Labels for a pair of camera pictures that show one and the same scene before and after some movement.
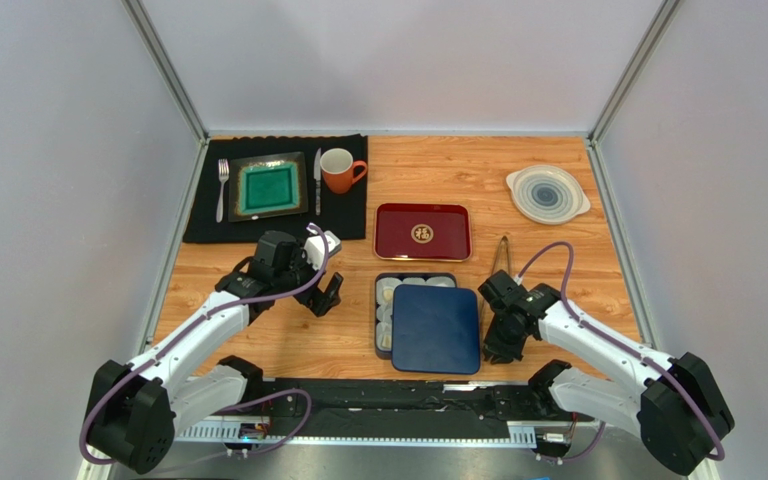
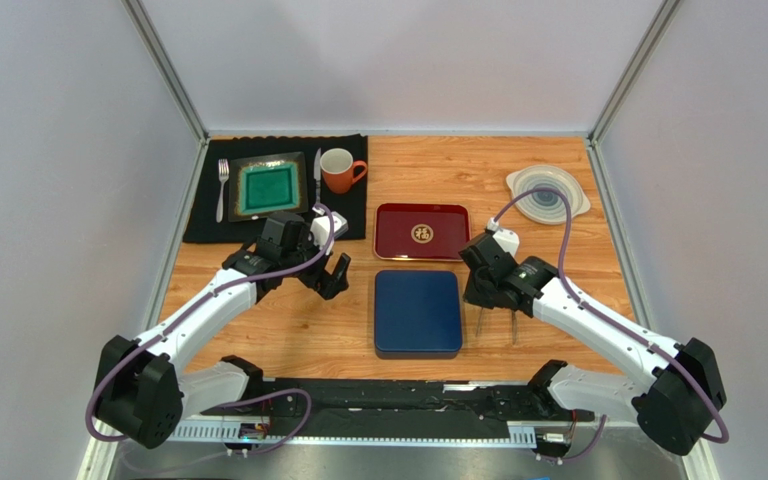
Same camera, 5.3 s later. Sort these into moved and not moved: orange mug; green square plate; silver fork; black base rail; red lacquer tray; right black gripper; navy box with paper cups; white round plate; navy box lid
Moved: navy box with paper cups; right black gripper; navy box lid
Not moved: green square plate; white round plate; silver fork; red lacquer tray; orange mug; black base rail
